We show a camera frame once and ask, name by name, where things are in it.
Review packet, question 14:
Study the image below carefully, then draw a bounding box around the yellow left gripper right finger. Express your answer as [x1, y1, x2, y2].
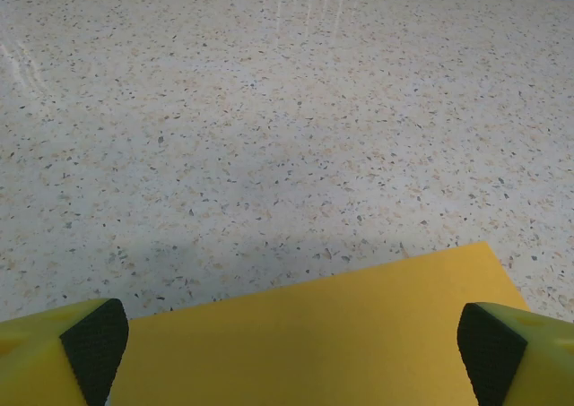
[457, 301, 574, 406]

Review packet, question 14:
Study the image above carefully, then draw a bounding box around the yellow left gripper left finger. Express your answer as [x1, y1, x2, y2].
[0, 298, 130, 406]

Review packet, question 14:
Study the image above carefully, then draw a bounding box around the orange cloth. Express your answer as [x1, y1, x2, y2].
[106, 240, 533, 406]

